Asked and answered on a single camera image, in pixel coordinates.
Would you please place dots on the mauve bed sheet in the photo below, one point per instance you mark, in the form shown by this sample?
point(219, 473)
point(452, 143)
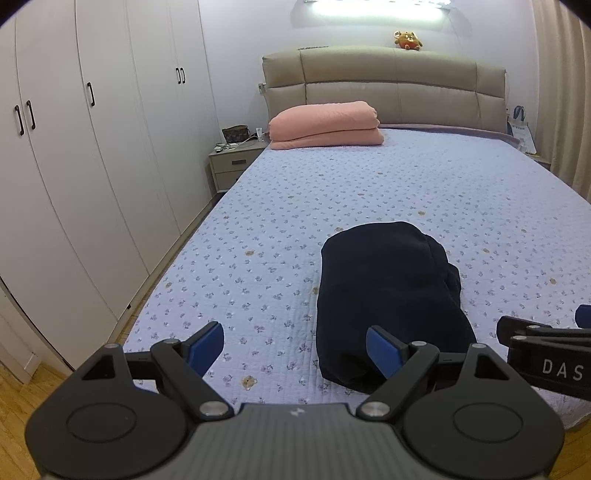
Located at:
point(461, 130)

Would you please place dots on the beige curtain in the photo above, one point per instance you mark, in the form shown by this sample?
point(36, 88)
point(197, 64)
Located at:
point(563, 92)

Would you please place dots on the floral quilted bedspread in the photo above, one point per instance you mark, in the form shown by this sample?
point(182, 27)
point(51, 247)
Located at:
point(323, 194)

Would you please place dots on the white wardrobe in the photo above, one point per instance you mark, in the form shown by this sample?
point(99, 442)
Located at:
point(92, 184)

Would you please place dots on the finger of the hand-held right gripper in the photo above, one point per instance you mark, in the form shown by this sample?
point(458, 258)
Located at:
point(584, 316)
point(521, 326)

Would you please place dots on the orange plush toy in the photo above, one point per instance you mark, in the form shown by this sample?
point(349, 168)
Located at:
point(408, 40)

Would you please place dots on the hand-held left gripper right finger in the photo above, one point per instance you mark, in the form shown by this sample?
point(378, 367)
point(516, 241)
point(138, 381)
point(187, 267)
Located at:
point(383, 347)

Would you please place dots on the dark navy garment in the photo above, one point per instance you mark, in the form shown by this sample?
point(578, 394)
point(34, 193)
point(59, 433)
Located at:
point(388, 286)

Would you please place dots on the wall light fixture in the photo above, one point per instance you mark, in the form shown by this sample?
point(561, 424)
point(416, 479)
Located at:
point(374, 2)

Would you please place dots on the beige padded headboard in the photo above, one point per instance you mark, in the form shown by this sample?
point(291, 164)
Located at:
point(415, 87)

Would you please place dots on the brown patterned handbag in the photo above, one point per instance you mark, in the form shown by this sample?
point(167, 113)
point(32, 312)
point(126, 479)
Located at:
point(235, 134)

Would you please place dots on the folded pink blanket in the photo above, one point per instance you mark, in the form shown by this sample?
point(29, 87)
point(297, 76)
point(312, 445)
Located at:
point(323, 124)

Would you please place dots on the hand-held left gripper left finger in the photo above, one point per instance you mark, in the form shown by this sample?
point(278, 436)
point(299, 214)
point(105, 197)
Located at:
point(207, 344)

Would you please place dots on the beige nightstand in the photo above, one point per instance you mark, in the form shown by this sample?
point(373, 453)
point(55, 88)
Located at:
point(231, 170)

